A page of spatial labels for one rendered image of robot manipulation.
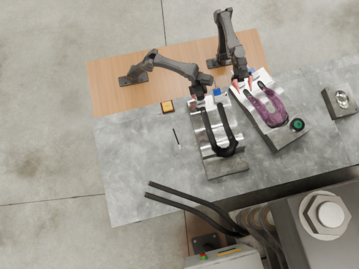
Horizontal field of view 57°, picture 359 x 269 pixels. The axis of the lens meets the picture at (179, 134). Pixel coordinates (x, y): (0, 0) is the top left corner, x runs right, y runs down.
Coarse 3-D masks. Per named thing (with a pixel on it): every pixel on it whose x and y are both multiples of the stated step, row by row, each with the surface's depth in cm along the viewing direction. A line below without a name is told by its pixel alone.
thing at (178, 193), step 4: (148, 184) 198; (152, 184) 197; (156, 184) 196; (160, 188) 195; (164, 188) 194; (168, 188) 193; (172, 188) 194; (168, 192) 193; (172, 192) 192; (176, 192) 191; (180, 192) 191; (180, 196) 191; (184, 196) 189; (188, 196) 189; (192, 196) 188; (192, 200) 188; (196, 200) 187; (200, 200) 186; (204, 200) 186
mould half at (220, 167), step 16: (208, 96) 204; (224, 96) 204; (192, 112) 202; (208, 112) 202; (208, 144) 192; (224, 144) 191; (240, 144) 191; (208, 160) 197; (224, 160) 196; (240, 160) 196; (208, 176) 194
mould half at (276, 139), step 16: (256, 80) 210; (272, 80) 209; (240, 96) 207; (256, 96) 205; (256, 112) 200; (272, 112) 201; (288, 112) 202; (256, 128) 205; (288, 128) 195; (304, 128) 195; (272, 144) 194
